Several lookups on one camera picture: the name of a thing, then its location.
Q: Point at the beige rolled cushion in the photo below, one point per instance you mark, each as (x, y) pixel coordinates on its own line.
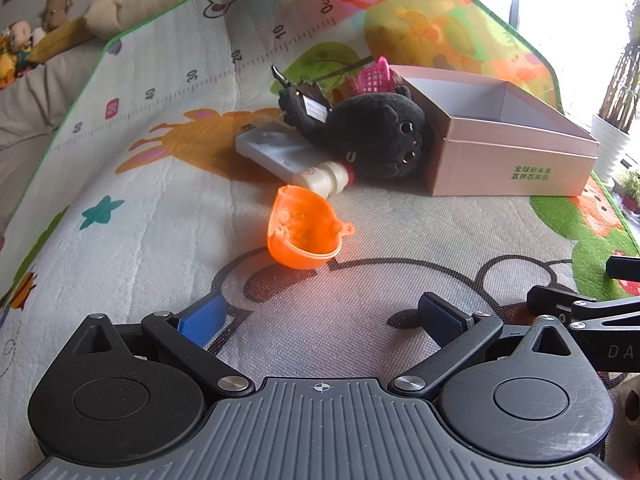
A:
(107, 19)

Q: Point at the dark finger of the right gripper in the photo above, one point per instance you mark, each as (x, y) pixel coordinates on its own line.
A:
(625, 268)

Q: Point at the black plush cat toy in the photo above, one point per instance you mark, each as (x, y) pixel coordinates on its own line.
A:
(380, 135)

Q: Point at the white plastic tray device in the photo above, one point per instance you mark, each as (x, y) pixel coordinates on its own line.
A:
(279, 149)

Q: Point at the small doll plush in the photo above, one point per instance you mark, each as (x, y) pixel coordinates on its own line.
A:
(19, 36)

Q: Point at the yellow long pillow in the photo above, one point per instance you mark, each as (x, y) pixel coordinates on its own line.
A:
(66, 37)

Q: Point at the pink plastic mesh basket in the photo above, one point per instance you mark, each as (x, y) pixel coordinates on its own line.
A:
(376, 78)

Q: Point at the pink cardboard box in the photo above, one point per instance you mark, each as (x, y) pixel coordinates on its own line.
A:
(492, 138)

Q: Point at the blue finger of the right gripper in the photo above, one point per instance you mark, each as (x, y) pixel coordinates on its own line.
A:
(555, 301)

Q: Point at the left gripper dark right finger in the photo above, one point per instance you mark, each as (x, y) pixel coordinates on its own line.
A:
(463, 341)

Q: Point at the black clip with label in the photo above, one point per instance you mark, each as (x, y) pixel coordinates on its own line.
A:
(307, 99)

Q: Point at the grey sofa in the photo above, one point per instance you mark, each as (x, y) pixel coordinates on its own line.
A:
(32, 108)

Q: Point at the brown plush animal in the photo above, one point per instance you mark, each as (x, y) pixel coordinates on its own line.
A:
(54, 14)

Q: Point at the colourful cartoon play mat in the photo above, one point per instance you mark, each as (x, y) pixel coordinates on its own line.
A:
(158, 184)

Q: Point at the small white yogurt bottle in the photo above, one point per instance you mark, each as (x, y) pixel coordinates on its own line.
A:
(327, 179)

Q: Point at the orange plastic toy bowl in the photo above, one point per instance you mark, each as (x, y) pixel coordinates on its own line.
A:
(303, 230)

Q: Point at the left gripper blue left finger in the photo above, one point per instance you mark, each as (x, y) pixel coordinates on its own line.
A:
(180, 341)

